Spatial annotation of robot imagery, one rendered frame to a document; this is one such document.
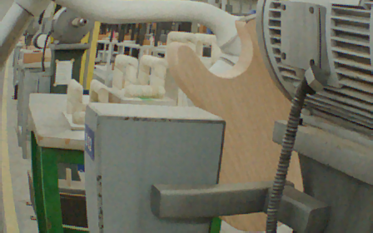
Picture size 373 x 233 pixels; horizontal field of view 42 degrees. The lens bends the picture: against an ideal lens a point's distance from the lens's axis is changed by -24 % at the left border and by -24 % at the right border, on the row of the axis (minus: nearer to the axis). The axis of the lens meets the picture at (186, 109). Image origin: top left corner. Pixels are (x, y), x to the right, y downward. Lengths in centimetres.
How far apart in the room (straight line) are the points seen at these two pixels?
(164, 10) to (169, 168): 62
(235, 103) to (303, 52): 31
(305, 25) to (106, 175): 30
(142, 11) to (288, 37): 62
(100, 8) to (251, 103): 45
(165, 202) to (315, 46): 26
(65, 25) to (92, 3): 200
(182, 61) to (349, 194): 43
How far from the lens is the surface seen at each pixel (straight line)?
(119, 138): 71
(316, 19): 65
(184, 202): 71
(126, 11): 128
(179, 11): 131
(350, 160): 61
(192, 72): 93
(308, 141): 70
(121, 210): 73
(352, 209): 62
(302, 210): 66
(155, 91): 169
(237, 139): 98
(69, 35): 328
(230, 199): 73
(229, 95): 96
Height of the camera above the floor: 122
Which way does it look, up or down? 7 degrees down
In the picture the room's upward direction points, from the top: 5 degrees clockwise
